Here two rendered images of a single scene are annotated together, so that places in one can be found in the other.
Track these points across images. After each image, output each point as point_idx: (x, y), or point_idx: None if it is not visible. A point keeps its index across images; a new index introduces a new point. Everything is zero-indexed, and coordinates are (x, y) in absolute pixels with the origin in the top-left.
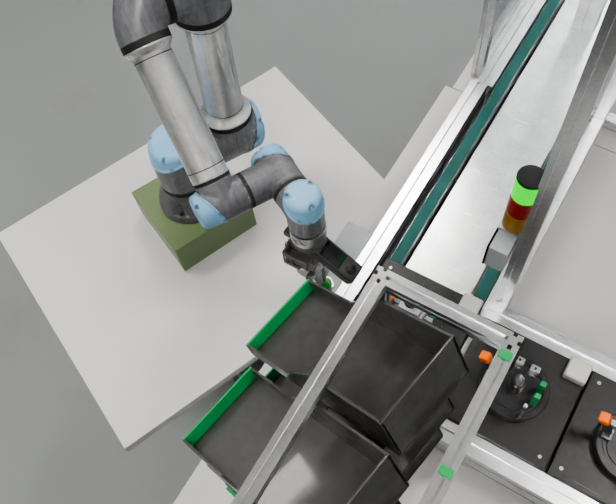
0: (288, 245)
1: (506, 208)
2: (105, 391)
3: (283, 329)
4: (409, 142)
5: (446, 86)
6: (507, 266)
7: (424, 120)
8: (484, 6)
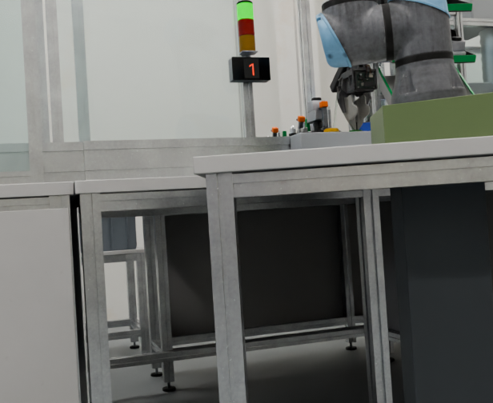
0: (367, 75)
1: (253, 33)
2: None
3: None
4: (170, 177)
5: (75, 181)
6: (253, 99)
7: (135, 178)
8: (38, 73)
